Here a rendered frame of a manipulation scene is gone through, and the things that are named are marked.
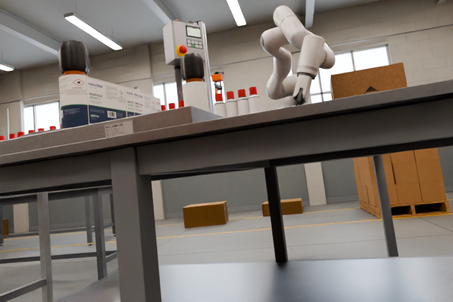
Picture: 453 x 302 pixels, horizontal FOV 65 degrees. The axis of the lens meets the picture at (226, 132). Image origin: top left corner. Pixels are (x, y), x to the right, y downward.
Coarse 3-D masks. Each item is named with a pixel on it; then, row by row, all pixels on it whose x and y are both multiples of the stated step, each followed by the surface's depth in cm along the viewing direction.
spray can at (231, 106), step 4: (228, 92) 153; (232, 92) 153; (228, 96) 153; (232, 96) 153; (228, 100) 152; (232, 100) 152; (236, 100) 154; (228, 104) 152; (232, 104) 151; (236, 104) 152; (228, 108) 152; (232, 108) 151; (236, 108) 152; (228, 112) 152; (232, 112) 151; (236, 112) 152; (228, 116) 152; (232, 116) 151
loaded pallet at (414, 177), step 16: (368, 160) 445; (384, 160) 442; (400, 160) 438; (416, 160) 435; (432, 160) 432; (368, 176) 454; (400, 176) 437; (416, 176) 434; (432, 176) 430; (368, 192) 471; (400, 192) 435; (416, 192) 431; (432, 192) 428; (368, 208) 487; (400, 208) 469; (416, 208) 475; (432, 208) 454; (448, 208) 419
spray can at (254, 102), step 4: (252, 88) 149; (256, 88) 150; (252, 92) 149; (256, 92) 150; (252, 96) 148; (256, 96) 148; (248, 100) 150; (252, 100) 148; (256, 100) 148; (252, 104) 148; (256, 104) 148; (260, 104) 149; (252, 108) 148; (256, 108) 147; (260, 108) 149; (252, 112) 148; (256, 112) 147
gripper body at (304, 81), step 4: (300, 76) 140; (304, 76) 140; (308, 76) 140; (312, 76) 141; (300, 80) 140; (304, 80) 140; (308, 80) 140; (296, 84) 140; (300, 84) 140; (304, 84) 139; (308, 84) 140; (296, 88) 140; (304, 88) 139; (308, 88) 141; (296, 92) 140; (304, 92) 139; (308, 92) 143; (296, 96) 144; (304, 96) 139; (308, 96) 146; (296, 100) 147; (304, 100) 142
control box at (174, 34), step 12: (168, 24) 168; (180, 24) 168; (192, 24) 172; (168, 36) 169; (180, 36) 167; (168, 48) 169; (192, 48) 170; (168, 60) 169; (180, 60) 167; (204, 60) 173
